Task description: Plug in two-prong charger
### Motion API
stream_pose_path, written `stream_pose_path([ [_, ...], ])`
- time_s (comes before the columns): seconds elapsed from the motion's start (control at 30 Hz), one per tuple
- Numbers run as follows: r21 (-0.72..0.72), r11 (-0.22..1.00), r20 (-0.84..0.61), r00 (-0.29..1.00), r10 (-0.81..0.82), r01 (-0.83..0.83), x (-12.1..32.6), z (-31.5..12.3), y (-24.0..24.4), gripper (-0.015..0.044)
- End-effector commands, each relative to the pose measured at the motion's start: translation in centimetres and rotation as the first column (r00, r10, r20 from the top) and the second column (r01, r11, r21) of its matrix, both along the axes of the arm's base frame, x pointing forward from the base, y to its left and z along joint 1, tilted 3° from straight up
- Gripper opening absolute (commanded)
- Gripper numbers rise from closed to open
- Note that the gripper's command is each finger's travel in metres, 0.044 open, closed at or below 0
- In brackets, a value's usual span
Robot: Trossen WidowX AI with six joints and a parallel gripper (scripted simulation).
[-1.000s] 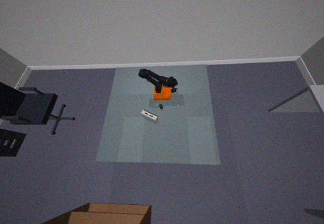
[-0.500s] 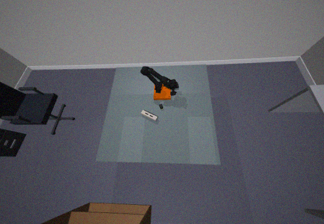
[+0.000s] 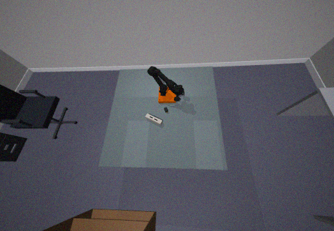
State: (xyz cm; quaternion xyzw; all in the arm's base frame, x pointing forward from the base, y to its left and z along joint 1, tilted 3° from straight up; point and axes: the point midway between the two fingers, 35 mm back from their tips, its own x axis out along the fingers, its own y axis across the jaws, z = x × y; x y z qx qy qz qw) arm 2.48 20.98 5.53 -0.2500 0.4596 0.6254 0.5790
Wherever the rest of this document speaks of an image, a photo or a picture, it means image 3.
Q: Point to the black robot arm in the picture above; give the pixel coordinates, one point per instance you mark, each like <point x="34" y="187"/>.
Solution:
<point x="156" y="73"/>

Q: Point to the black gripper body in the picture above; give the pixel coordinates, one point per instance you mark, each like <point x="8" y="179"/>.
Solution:
<point x="177" y="98"/>

